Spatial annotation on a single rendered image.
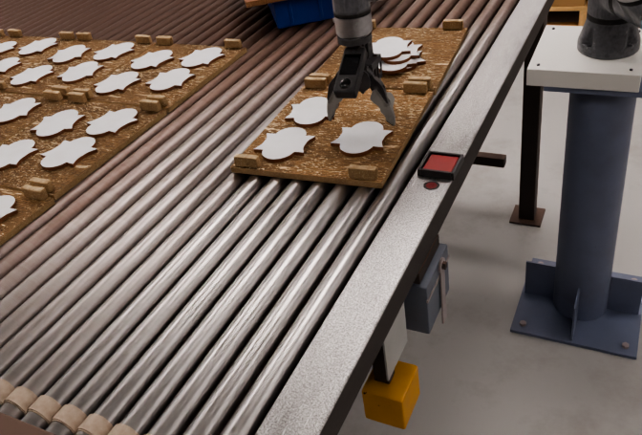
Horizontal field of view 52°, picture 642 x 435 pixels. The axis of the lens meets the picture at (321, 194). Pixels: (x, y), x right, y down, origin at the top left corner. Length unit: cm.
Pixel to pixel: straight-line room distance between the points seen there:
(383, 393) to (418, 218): 32
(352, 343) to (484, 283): 148
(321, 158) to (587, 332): 121
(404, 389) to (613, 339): 118
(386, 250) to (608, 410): 113
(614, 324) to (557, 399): 36
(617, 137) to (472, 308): 80
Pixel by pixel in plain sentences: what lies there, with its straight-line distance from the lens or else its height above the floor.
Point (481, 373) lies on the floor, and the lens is 218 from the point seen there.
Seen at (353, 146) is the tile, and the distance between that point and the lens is 143.
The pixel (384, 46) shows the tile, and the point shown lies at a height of 98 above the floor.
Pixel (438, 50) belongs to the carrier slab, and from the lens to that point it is 189.
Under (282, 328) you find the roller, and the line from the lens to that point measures 107.
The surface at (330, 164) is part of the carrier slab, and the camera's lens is 139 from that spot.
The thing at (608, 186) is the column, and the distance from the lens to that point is 202.
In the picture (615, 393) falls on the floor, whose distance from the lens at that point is 218.
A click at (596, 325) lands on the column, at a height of 1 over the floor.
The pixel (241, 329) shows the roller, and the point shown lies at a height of 92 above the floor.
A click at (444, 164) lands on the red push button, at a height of 93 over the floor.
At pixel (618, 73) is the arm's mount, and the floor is 92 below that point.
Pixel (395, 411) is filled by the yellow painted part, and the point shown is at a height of 67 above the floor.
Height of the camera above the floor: 166
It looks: 34 degrees down
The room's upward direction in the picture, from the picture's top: 9 degrees counter-clockwise
